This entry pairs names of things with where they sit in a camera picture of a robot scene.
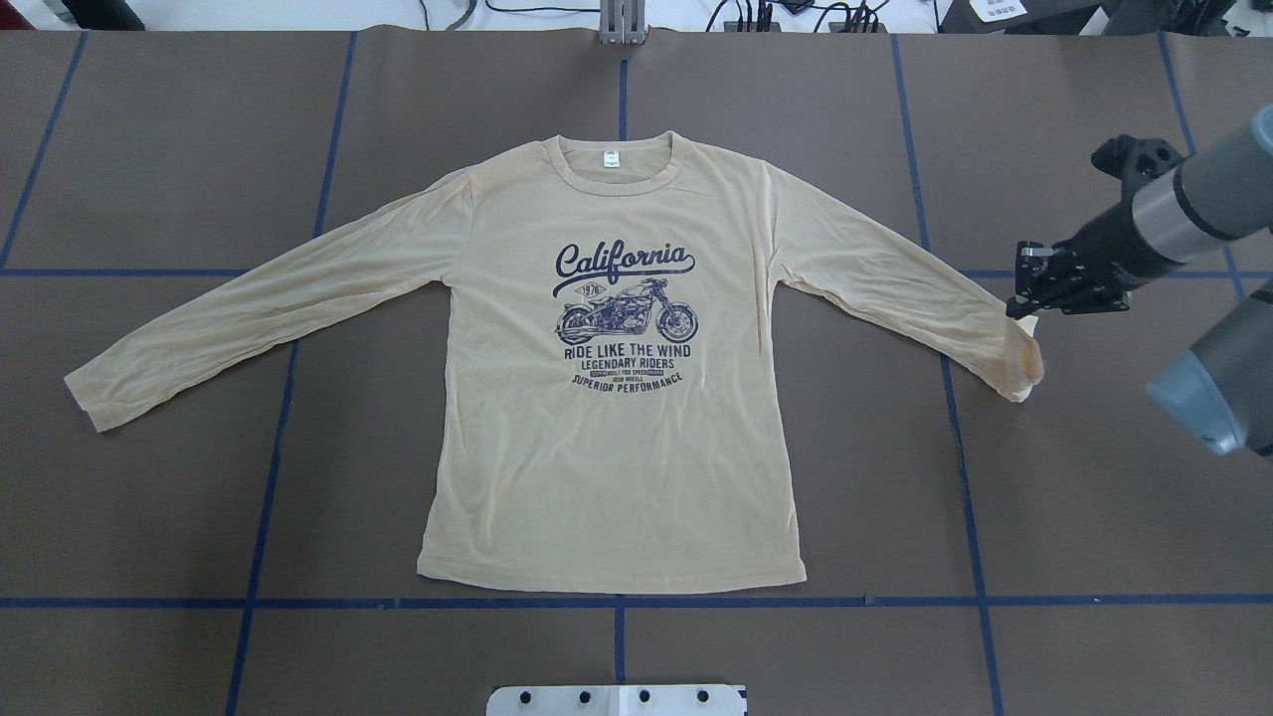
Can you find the aluminium frame post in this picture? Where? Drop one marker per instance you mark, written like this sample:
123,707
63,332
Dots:
622,22

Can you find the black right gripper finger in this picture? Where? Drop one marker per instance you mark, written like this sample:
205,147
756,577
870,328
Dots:
1018,308

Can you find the black power adapter box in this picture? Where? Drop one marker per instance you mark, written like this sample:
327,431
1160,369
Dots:
1017,17

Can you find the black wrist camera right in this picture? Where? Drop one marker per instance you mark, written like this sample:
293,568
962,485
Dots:
1135,161

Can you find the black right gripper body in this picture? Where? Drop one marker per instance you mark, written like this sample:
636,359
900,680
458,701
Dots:
1106,242

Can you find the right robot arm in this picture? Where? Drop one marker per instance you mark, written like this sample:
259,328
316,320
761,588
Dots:
1172,210

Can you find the cream long-sleeve printed shirt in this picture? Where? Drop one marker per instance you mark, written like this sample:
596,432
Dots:
612,420

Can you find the white camera post base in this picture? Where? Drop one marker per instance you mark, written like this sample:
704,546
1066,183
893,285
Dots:
622,699

